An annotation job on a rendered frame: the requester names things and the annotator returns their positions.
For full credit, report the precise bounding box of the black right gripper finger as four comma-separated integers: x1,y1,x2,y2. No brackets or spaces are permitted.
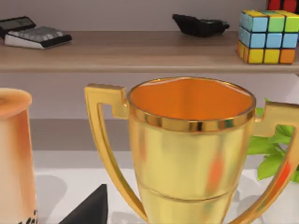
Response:
58,183,108,224

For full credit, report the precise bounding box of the red and black puzzle cube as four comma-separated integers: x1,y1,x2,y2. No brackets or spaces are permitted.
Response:
267,0,299,12

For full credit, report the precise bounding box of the white plant pot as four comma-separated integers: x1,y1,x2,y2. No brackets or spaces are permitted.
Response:
261,180,299,224

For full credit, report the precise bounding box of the gold trophy cup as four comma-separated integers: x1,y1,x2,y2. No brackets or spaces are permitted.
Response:
84,77,299,224

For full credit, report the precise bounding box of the black and white calculator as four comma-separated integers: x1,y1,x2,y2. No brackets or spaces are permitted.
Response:
0,15,73,50

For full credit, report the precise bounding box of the orange and cream cup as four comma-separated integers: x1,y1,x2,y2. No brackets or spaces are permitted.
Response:
0,88,39,224

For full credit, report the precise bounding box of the green leafy plant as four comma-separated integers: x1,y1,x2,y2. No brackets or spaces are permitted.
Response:
246,98,299,183

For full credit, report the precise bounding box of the black stapler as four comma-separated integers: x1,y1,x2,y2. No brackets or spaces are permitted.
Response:
172,14,231,38

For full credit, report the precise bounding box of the wooden shelf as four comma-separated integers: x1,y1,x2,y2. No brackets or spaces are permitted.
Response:
0,30,299,77

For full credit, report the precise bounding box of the multicoloured puzzle cube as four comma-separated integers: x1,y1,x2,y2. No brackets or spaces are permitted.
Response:
236,9,299,64

